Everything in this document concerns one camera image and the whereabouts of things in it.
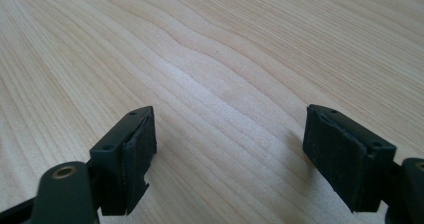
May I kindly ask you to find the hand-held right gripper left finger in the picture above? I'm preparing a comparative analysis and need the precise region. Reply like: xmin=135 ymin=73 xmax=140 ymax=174
xmin=89 ymin=105 xmax=158 ymax=217

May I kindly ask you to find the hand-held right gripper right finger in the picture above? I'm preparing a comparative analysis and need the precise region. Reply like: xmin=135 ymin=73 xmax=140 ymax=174
xmin=302 ymin=104 xmax=398 ymax=214

